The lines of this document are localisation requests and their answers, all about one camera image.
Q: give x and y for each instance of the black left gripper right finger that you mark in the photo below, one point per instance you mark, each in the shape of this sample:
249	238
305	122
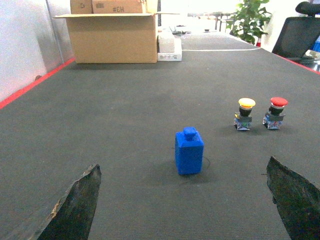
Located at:
297	201

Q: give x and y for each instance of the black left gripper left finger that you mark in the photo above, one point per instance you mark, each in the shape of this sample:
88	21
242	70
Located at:
72	216

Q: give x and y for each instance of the blue block part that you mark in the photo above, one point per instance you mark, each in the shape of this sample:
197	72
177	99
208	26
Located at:
189	151

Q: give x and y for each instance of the red mushroom push button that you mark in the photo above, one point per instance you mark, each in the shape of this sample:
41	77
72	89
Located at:
273	118

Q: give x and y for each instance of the yellow mushroom push button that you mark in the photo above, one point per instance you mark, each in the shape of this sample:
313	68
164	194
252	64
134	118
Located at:
242	119

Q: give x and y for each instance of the black office chair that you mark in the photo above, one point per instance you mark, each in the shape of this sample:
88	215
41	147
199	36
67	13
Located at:
299	33

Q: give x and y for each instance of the large open cardboard box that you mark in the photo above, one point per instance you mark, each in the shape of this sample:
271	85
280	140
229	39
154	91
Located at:
125	38

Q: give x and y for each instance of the flat white box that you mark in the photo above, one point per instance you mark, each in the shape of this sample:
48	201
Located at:
175	56

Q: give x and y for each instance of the green potted plant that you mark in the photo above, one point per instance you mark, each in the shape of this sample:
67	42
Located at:
249	19

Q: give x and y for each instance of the small white box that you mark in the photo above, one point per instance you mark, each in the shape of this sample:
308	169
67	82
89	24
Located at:
166	42

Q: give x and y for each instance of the upper cardboard box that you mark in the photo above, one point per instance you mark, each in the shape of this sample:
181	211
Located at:
113	6

